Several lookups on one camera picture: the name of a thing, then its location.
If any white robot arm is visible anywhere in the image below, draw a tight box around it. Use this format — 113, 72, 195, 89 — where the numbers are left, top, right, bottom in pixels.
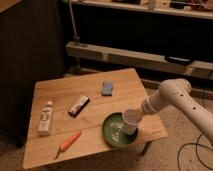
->
140, 79, 213, 145

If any green ceramic bowl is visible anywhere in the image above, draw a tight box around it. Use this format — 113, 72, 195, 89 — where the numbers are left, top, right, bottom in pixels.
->
102, 112, 138, 148

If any blue sponge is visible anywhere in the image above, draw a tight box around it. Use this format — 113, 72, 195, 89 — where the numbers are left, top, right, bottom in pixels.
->
102, 82, 113, 96

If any lower wooden shelf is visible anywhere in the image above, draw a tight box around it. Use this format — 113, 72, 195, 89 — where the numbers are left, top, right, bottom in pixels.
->
66, 41, 213, 78

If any wooden shelf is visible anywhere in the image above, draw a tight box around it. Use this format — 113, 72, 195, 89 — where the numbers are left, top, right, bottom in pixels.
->
66, 41, 213, 78
62, 0, 213, 20

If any dark chocolate bar box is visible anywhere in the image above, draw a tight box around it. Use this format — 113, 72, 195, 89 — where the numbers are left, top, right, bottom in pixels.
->
68, 96, 90, 117

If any black object on shelf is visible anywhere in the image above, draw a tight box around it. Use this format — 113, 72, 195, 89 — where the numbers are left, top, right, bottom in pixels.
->
164, 56, 193, 65

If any wooden folding table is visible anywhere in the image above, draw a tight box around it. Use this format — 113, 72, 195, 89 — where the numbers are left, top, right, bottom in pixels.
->
22, 68, 169, 171

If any orange carrot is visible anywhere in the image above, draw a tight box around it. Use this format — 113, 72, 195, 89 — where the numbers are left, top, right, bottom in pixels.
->
55, 132, 81, 159

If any white bottle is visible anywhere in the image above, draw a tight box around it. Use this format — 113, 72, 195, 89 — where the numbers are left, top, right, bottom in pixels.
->
38, 101, 53, 136

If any metal stand pole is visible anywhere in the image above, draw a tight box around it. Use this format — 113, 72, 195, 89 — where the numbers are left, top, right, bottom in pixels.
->
68, 0, 80, 45

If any upper wooden shelf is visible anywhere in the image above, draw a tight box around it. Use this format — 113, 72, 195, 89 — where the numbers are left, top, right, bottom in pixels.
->
62, 0, 213, 20

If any black floor cable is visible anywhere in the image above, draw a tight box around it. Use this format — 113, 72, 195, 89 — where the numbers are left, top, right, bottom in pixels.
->
176, 70, 213, 171

